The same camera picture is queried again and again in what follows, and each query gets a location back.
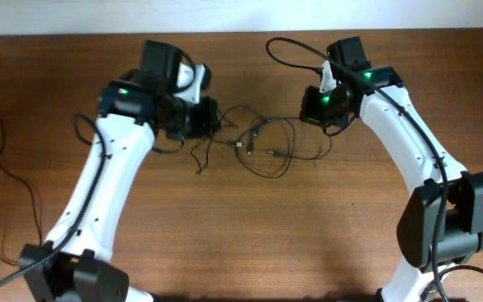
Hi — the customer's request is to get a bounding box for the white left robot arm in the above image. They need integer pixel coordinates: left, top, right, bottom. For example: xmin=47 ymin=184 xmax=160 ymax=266
xmin=18 ymin=40 xmax=221 ymax=301

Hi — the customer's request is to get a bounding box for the black cable bundle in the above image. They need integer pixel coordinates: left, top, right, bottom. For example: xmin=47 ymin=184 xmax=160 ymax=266
xmin=190 ymin=104 xmax=334 ymax=180

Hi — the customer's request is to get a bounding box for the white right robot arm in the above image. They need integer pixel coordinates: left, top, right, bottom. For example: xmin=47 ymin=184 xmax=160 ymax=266
xmin=300 ymin=36 xmax=483 ymax=301

